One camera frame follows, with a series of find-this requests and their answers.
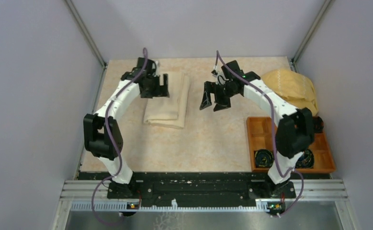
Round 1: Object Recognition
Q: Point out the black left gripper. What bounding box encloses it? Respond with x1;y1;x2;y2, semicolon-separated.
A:
141;73;169;99

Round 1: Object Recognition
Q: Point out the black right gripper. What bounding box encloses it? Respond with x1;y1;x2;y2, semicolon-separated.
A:
201;81;238;112

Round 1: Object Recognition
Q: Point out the cream cloth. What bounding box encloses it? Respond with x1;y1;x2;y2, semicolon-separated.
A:
143;71;191;129

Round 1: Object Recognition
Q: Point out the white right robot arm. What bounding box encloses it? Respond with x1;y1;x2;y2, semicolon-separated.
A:
199;60;315;197

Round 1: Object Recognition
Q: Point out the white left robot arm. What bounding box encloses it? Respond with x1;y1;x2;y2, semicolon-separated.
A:
83;57;170;198

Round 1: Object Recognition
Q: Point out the wooden compartment tray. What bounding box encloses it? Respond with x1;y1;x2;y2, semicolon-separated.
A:
247;117;336;173

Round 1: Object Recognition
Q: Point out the dark patterned fabric roll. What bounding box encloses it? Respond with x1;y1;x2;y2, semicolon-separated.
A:
254;149;274;168

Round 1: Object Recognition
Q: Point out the yellow crumpled cloth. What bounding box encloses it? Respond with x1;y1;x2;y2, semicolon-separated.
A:
261;69;319;116

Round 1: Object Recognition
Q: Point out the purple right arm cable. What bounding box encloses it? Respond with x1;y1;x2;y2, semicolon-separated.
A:
215;50;305;218

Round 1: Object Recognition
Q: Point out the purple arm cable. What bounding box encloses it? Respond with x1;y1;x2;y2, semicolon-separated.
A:
215;50;305;218
91;47;149;227

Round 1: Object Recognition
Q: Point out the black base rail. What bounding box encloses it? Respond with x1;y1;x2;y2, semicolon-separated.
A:
78;171;331;200

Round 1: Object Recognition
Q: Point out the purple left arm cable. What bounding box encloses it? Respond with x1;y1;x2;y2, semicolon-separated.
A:
91;47;149;227

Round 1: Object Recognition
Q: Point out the aluminium frame rail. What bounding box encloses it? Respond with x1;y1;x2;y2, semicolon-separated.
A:
52;179;361;230

